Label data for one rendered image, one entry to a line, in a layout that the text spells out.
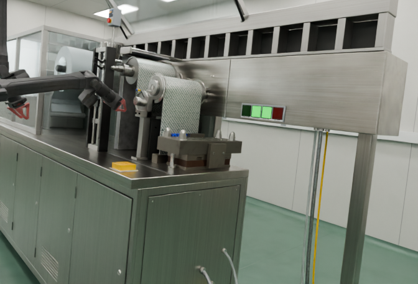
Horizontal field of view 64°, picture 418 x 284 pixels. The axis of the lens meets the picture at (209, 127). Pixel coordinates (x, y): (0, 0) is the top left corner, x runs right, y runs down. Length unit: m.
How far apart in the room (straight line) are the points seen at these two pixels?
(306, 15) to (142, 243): 1.13
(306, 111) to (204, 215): 0.62
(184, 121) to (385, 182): 2.57
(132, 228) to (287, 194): 3.18
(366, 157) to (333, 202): 2.54
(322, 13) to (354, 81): 0.32
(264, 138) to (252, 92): 2.87
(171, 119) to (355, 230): 0.94
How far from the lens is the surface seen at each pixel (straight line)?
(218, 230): 1.62
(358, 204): 1.55
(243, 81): 1.67
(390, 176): 3.78
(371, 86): 1.36
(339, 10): 1.48
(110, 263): 1.50
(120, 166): 1.36
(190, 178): 1.41
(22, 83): 1.42
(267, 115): 1.55
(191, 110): 1.70
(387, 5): 1.41
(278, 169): 4.36
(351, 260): 1.62
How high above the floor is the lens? 1.17
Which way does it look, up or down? 3 degrees down
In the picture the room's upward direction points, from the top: 6 degrees clockwise
